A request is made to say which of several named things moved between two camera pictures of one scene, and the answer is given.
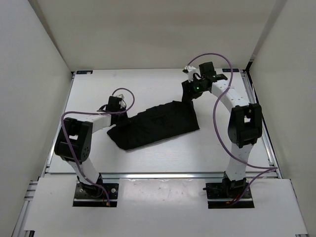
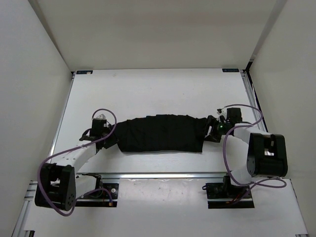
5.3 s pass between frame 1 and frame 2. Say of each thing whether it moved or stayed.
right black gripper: moved
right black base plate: stayed
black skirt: moved
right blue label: stayed
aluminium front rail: stayed
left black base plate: stayed
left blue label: stayed
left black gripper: moved
